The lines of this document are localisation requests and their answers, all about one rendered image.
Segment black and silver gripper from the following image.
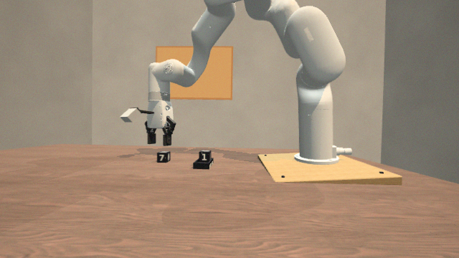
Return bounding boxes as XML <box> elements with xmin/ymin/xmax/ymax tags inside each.
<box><xmin>145</xmin><ymin>99</ymin><xmax>176</xmax><ymax>146</ymax></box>

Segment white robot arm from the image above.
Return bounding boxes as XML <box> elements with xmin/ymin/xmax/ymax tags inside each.
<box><xmin>148</xmin><ymin>0</ymin><xmax>352</xmax><ymax>165</ymax></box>

